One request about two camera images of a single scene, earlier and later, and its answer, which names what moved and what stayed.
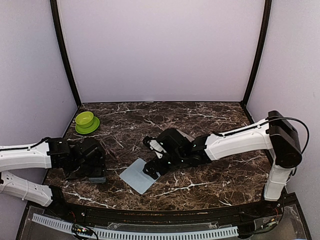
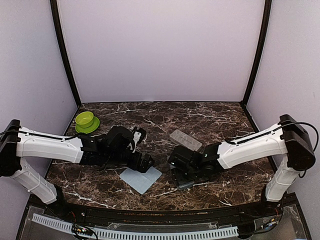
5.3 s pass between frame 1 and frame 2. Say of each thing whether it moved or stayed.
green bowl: stayed
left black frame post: stayed
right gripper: moved
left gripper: moved
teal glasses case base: moved
